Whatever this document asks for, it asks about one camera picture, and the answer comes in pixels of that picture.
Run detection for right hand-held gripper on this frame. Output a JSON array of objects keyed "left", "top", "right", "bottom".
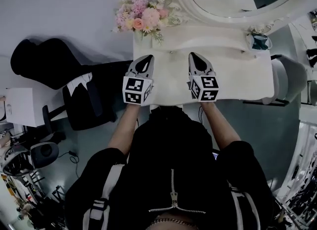
[{"left": 187, "top": 52, "right": 220, "bottom": 103}]

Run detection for gray swivel chair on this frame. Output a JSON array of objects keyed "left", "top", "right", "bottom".
[{"left": 0, "top": 141, "right": 60, "bottom": 176}]

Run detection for black tripod equipment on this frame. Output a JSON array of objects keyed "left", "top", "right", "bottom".
[{"left": 0, "top": 174, "right": 65, "bottom": 230}]

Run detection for small dark jar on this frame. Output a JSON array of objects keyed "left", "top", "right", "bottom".
[{"left": 246, "top": 32, "right": 273, "bottom": 51}]

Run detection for person's black trousers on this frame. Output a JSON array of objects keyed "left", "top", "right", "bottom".
[{"left": 148, "top": 105, "right": 207, "bottom": 132}]

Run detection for silver chain necklace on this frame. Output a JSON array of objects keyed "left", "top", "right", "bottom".
[{"left": 150, "top": 218, "right": 197, "bottom": 228}]

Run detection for white dressing table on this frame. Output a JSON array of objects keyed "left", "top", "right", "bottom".
[{"left": 132, "top": 23, "right": 276, "bottom": 107}]

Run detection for person's left forearm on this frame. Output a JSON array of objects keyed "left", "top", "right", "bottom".
[{"left": 107, "top": 103, "right": 144, "bottom": 156}]

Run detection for person's right forearm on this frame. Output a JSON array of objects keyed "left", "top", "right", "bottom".
[{"left": 199, "top": 100, "right": 243, "bottom": 151}]

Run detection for black office chair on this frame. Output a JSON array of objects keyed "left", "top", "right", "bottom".
[{"left": 10, "top": 38, "right": 135, "bottom": 146}]

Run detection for white rack with dark items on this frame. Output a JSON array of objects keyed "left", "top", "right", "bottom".
[{"left": 272, "top": 119, "right": 317, "bottom": 230}]

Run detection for white box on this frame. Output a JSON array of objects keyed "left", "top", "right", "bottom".
[{"left": 5, "top": 87, "right": 68, "bottom": 128}]

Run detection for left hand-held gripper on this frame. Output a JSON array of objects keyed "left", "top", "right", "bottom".
[{"left": 122, "top": 54, "right": 156, "bottom": 107}]

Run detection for pink flower bouquet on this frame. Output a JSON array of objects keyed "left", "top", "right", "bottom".
[{"left": 111, "top": 0, "right": 184, "bottom": 46}]

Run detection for person's black jacket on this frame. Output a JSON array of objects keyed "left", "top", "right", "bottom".
[{"left": 64, "top": 124, "right": 276, "bottom": 230}]

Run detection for black floor cable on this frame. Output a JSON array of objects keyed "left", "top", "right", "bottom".
[{"left": 57, "top": 150, "right": 80, "bottom": 178}]

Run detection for gray shell chair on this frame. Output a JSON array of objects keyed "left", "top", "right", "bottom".
[{"left": 243, "top": 54, "right": 308, "bottom": 107}]

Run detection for white drawer with small knob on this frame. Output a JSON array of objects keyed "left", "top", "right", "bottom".
[{"left": 152, "top": 47, "right": 191, "bottom": 55}]

